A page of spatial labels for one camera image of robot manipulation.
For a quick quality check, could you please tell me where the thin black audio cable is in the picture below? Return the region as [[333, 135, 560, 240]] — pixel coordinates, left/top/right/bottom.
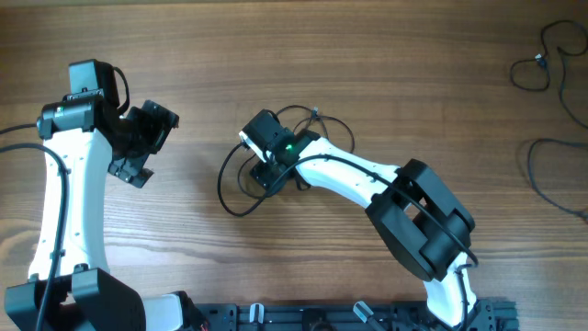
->
[[508, 18, 588, 131]]

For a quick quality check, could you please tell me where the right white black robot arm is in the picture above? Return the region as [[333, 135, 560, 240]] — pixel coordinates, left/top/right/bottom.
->
[[239, 109, 478, 329]]

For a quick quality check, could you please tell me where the black usb cable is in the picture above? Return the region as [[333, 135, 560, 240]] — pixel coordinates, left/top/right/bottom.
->
[[216, 104, 357, 218]]

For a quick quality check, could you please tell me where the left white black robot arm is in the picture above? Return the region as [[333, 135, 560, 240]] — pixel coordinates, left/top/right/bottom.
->
[[5, 59, 184, 330]]

